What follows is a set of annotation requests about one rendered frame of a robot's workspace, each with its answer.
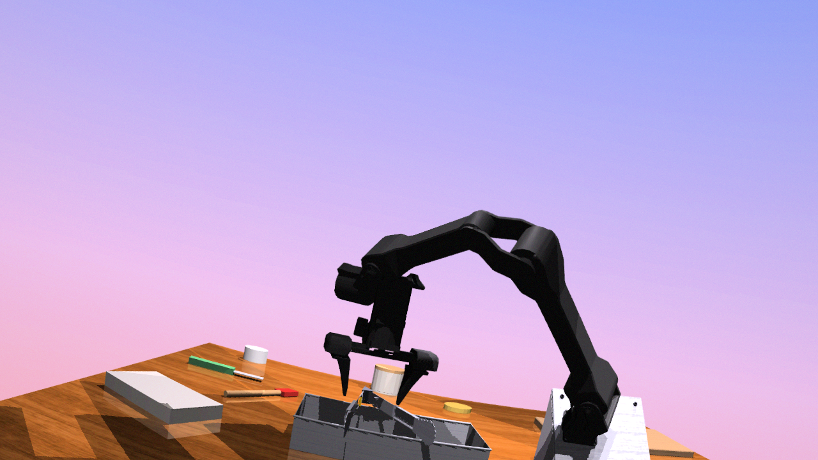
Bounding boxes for light wooden board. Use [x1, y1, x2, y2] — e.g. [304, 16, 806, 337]
[534, 417, 694, 457]

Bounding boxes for grey metal roasting tin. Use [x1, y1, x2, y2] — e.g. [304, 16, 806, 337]
[289, 393, 492, 460]

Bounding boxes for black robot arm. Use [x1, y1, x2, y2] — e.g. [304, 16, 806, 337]
[334, 210, 621, 447]

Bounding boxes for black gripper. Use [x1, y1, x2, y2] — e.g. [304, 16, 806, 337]
[323, 308, 438, 405]

